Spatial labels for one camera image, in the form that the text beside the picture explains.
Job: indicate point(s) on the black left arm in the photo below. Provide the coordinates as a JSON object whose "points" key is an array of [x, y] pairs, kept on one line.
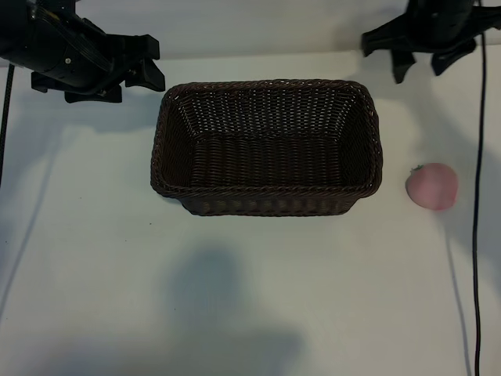
{"points": [[9, 27]]}

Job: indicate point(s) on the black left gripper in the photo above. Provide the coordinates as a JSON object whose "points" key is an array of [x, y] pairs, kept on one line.
{"points": [[58, 66]]}

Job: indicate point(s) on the pink peach with green leaf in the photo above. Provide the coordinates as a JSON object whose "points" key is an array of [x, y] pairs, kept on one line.
{"points": [[432, 188]]}

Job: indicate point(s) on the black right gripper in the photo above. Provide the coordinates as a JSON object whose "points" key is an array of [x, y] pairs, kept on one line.
{"points": [[446, 23]]}

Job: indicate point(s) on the dark brown woven wicker basket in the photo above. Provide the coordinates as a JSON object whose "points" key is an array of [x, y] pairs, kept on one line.
{"points": [[266, 164]]}

